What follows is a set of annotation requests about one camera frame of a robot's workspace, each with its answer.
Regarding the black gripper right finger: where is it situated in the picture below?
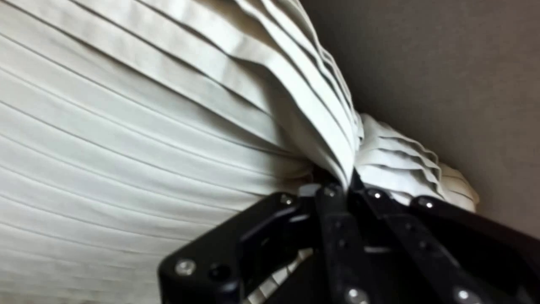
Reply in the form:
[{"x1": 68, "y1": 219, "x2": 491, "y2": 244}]
[{"x1": 351, "y1": 173, "x2": 540, "y2": 304}]

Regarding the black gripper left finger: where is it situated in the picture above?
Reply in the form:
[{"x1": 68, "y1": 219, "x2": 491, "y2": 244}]
[{"x1": 157, "y1": 182, "x2": 385, "y2": 304}]

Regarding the cream pleated pillow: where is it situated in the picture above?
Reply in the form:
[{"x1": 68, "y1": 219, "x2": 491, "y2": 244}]
[{"x1": 0, "y1": 0, "x2": 483, "y2": 304}]

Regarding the grey fabric sofa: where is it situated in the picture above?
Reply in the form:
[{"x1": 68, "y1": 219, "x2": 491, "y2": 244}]
[{"x1": 301, "y1": 0, "x2": 540, "y2": 238}]

